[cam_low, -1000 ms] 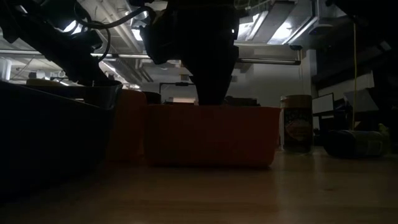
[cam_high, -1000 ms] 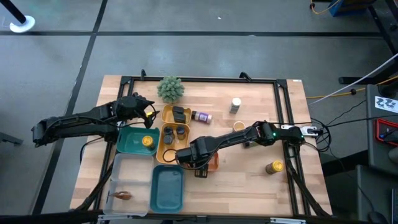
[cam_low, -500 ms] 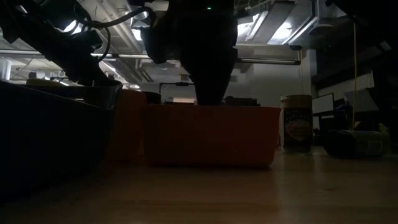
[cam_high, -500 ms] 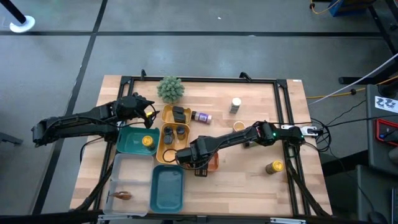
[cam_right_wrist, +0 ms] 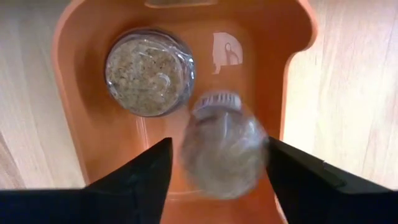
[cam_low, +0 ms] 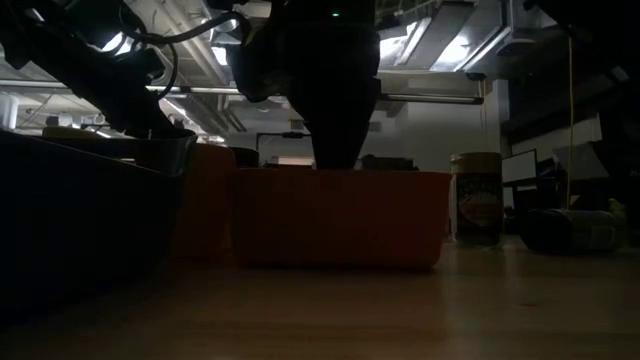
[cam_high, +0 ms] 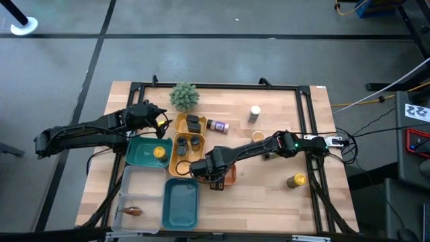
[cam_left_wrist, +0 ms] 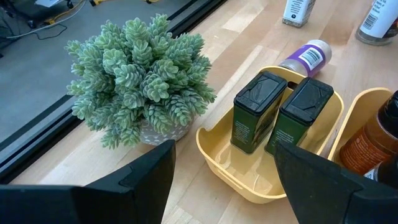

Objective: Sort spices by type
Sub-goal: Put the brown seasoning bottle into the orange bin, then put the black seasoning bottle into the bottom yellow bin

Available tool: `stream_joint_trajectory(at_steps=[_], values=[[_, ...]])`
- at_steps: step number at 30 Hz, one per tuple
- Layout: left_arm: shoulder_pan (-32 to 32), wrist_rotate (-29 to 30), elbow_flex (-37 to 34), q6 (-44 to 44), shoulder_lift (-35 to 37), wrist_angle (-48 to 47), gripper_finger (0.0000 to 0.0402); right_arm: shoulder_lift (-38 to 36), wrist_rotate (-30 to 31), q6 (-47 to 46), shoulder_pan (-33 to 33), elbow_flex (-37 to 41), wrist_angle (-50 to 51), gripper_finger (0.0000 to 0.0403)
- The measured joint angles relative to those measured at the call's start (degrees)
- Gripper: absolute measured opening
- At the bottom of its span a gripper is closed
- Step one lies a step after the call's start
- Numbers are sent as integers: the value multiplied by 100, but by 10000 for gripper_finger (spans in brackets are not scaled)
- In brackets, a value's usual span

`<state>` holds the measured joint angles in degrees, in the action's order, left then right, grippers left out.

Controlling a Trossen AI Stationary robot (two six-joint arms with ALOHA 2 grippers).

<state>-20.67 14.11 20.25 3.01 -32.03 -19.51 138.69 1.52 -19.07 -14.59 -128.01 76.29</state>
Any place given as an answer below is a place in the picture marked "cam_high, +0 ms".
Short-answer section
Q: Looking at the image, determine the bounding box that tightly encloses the black desk frame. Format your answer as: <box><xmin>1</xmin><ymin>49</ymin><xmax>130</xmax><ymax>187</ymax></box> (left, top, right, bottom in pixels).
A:
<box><xmin>365</xmin><ymin>0</ymin><xmax>430</xmax><ymax>92</ymax></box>

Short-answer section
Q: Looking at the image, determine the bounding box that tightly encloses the orange plastic bin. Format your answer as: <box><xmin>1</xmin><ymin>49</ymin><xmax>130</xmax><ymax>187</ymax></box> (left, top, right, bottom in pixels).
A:
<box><xmin>221</xmin><ymin>163</ymin><xmax>237</xmax><ymax>186</ymax></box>

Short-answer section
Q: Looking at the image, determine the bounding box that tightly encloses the small yellow plastic bin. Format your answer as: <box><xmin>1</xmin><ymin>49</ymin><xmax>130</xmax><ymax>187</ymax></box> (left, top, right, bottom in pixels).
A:
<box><xmin>173</xmin><ymin>112</ymin><xmax>208</xmax><ymax>135</ymax></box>

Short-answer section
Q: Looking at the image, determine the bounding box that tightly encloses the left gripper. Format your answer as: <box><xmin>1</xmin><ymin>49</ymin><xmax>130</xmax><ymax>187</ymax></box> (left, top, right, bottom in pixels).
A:
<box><xmin>122</xmin><ymin>99</ymin><xmax>169</xmax><ymax>139</ymax></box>

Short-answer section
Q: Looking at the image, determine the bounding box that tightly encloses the yellow cable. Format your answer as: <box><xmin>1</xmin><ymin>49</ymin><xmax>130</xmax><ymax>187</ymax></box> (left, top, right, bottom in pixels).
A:
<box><xmin>331</xmin><ymin>81</ymin><xmax>430</xmax><ymax>108</ymax></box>
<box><xmin>334</xmin><ymin>0</ymin><xmax>369</xmax><ymax>17</ymax></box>

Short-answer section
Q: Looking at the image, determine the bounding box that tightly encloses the red-framed device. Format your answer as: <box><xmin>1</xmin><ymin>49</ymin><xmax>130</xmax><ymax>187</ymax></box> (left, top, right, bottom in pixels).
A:
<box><xmin>404</xmin><ymin>127</ymin><xmax>430</xmax><ymax>159</ymax></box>

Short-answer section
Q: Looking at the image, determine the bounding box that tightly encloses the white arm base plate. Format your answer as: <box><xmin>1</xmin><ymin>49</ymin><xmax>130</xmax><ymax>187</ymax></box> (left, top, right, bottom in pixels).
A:
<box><xmin>304</xmin><ymin>134</ymin><xmax>344</xmax><ymax>147</ymax></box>

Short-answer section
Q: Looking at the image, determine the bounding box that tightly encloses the artificial succulent in patterned pot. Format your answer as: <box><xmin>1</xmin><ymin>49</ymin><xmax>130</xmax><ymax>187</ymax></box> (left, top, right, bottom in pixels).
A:
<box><xmin>169</xmin><ymin>81</ymin><xmax>200</xmax><ymax>112</ymax></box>

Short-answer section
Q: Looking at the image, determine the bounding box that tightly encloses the black pole white base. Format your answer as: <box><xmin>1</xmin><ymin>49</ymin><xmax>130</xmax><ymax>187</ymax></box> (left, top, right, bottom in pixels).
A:
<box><xmin>0</xmin><ymin>0</ymin><xmax>39</xmax><ymax>36</ymax></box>

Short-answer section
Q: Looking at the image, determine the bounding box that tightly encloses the purple label spice jar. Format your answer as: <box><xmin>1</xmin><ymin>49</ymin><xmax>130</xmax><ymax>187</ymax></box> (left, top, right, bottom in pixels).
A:
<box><xmin>206</xmin><ymin>119</ymin><xmax>231</xmax><ymax>134</ymax></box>

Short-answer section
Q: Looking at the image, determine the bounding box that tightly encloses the black table frame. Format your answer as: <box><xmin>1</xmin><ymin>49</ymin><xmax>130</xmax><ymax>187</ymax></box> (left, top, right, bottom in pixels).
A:
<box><xmin>76</xmin><ymin>74</ymin><xmax>359</xmax><ymax>242</ymax></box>

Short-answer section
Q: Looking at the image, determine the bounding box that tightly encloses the teal plastic bin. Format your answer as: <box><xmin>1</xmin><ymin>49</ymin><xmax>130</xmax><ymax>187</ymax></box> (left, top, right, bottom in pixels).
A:
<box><xmin>161</xmin><ymin>177</ymin><xmax>200</xmax><ymax>231</ymax></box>
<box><xmin>125</xmin><ymin>136</ymin><xmax>173</xmax><ymax>169</ymax></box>

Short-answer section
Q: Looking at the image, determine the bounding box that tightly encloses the grey chair foot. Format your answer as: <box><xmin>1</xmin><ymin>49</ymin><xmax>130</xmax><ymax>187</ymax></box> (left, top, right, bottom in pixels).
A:
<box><xmin>0</xmin><ymin>142</ymin><xmax>25</xmax><ymax>158</ymax></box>

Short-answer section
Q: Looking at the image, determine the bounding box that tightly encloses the white cable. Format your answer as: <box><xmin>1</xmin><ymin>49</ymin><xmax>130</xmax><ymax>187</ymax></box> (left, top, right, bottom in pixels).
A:
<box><xmin>332</xmin><ymin>56</ymin><xmax>430</xmax><ymax>115</ymax></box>

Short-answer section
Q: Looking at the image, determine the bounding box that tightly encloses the white patterned sticker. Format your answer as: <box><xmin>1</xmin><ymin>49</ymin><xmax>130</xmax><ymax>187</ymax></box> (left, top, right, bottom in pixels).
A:
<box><xmin>404</xmin><ymin>103</ymin><xmax>430</xmax><ymax>122</ymax></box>

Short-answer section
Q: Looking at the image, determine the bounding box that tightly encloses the brown spice packet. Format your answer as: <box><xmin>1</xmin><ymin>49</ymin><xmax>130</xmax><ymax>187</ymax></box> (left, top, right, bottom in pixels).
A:
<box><xmin>116</xmin><ymin>206</ymin><xmax>144</xmax><ymax>217</ymax></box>

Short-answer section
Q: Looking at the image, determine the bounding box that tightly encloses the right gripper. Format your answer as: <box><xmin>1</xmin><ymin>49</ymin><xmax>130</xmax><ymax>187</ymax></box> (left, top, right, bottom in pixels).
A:
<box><xmin>189</xmin><ymin>147</ymin><xmax>236</xmax><ymax>192</ymax></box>

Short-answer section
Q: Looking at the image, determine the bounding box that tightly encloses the black cable bundle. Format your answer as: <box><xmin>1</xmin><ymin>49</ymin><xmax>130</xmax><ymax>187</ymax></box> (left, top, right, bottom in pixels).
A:
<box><xmin>334</xmin><ymin>126</ymin><xmax>359</xmax><ymax>165</ymax></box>

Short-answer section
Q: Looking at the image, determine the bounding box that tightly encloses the large yellow plastic bin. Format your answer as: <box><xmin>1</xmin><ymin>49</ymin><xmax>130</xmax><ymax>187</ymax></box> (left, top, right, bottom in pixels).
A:
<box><xmin>168</xmin><ymin>132</ymin><xmax>206</xmax><ymax>178</ymax></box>

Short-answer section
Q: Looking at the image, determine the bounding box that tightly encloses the yellow-lid spice jar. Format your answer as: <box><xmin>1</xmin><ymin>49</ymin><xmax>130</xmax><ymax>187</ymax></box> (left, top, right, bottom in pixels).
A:
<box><xmin>286</xmin><ymin>172</ymin><xmax>308</xmax><ymax>189</ymax></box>
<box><xmin>153</xmin><ymin>145</ymin><xmax>169</xmax><ymax>163</ymax></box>

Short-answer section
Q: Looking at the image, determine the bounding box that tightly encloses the clear plastic bin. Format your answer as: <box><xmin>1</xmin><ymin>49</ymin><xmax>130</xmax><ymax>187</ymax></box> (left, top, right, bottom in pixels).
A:
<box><xmin>110</xmin><ymin>165</ymin><xmax>167</xmax><ymax>235</ymax></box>

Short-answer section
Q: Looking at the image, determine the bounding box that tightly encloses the white-lid peppercorn jar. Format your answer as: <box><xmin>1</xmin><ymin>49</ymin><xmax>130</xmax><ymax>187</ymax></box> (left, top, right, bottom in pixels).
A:
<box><xmin>247</xmin><ymin>104</ymin><xmax>262</xmax><ymax>124</ymax></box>

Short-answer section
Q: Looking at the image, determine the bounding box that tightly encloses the blue box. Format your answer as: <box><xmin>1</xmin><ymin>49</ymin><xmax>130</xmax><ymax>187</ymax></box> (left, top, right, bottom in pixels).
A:
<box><xmin>355</xmin><ymin>0</ymin><xmax>399</xmax><ymax>18</ymax></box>

